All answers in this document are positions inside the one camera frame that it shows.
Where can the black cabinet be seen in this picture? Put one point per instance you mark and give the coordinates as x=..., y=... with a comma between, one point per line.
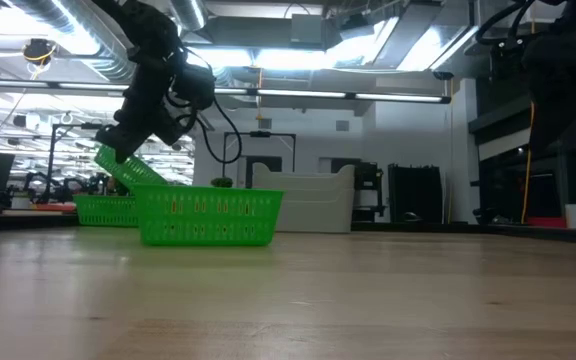
x=414, y=194

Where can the silver spiral air duct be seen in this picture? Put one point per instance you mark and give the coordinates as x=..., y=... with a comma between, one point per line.
x=83, y=35

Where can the small green plant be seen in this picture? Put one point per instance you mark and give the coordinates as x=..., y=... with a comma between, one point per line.
x=222, y=182

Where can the white plastic bin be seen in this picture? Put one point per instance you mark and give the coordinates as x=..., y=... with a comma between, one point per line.
x=303, y=177
x=313, y=217

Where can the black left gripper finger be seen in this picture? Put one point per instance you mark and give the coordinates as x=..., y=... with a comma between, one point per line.
x=170, y=135
x=120, y=142

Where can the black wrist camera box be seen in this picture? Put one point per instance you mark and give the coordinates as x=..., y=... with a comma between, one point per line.
x=195, y=87

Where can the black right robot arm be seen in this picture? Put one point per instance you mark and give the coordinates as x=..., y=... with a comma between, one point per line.
x=563, y=75

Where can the green plastic mesh basket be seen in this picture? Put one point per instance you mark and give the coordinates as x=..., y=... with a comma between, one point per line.
x=208, y=215
x=133, y=172
x=105, y=210

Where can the black metal frame stand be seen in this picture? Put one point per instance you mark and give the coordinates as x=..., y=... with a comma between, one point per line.
x=260, y=135

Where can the black shelving rack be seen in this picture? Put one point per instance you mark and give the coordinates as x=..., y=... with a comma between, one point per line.
x=498, y=175

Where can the red flat box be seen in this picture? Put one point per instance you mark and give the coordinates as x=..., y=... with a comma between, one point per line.
x=546, y=222

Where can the long ceiling light bar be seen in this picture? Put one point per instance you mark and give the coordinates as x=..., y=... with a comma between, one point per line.
x=318, y=94

